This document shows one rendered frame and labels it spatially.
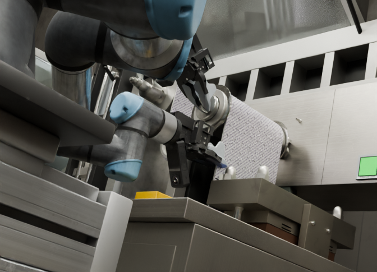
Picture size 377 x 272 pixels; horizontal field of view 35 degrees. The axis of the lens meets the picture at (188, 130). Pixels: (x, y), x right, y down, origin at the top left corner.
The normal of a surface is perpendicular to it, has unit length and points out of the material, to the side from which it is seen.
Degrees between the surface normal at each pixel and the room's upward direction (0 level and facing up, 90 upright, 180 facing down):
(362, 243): 90
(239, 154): 90
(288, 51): 90
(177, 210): 90
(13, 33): 72
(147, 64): 150
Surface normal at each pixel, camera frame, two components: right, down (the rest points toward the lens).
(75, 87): 0.28, 0.84
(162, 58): 0.41, 0.59
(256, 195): -0.70, -0.38
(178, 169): -0.72, 0.14
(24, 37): 0.96, -0.18
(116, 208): 0.77, -0.05
